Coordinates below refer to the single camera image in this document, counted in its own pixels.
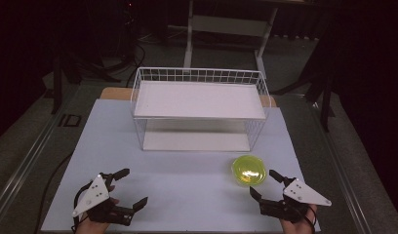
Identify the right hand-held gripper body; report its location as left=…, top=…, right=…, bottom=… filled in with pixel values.
left=259, top=176, right=333, bottom=224

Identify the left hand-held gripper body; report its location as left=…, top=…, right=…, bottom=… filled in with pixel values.
left=71, top=174, right=137, bottom=227

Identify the green bowl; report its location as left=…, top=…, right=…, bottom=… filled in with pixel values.
left=230, top=154, right=268, bottom=187

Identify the white wire shelf rack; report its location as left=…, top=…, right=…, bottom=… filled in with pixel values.
left=130, top=66, right=273, bottom=153

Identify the person's right hand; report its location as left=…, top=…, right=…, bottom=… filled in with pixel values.
left=279, top=204, right=319, bottom=234

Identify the person's left hand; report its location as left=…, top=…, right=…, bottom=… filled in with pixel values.
left=74, top=184, right=121, bottom=234

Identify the pale blue table sheet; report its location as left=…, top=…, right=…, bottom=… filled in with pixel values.
left=40, top=98, right=322, bottom=234

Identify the black metal stand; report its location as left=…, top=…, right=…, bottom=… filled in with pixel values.
left=50, top=53, right=123, bottom=115
left=270, top=61, right=338, bottom=133

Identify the black floor cable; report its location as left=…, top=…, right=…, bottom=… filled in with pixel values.
left=33, top=150, right=74, bottom=234

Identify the metal floor rail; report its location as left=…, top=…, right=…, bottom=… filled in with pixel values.
left=0, top=85, right=82, bottom=216
left=310, top=100, right=373, bottom=234

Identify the black floor socket frame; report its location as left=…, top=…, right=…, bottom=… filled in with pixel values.
left=58, top=113, right=83, bottom=128

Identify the black cable bundle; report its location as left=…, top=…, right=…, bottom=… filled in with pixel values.
left=120, top=30, right=147, bottom=90

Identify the white desk frame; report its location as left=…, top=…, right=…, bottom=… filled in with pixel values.
left=167, top=0, right=280, bottom=79

